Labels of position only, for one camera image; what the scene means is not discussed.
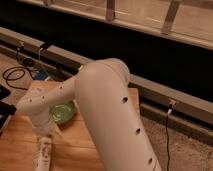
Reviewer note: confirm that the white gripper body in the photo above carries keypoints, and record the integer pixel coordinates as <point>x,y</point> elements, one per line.
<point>42,124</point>

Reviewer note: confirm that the white plastic bottle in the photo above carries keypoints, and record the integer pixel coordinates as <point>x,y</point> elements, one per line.
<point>43,154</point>

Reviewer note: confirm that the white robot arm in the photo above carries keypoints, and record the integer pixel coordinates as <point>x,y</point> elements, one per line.
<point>100,89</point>

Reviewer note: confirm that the green ceramic bowl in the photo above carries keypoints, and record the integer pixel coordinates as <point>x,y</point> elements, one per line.
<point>62,113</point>

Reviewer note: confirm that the black equipment at left edge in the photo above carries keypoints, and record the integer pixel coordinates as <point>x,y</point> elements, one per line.
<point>6,110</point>

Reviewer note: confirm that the blue object on floor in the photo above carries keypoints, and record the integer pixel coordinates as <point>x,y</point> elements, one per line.
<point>41,75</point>

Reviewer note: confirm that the baseboard rail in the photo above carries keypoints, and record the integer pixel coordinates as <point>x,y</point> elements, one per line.
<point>191,115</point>

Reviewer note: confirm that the wooden window frame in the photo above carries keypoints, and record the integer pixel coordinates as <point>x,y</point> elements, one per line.
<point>187,21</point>

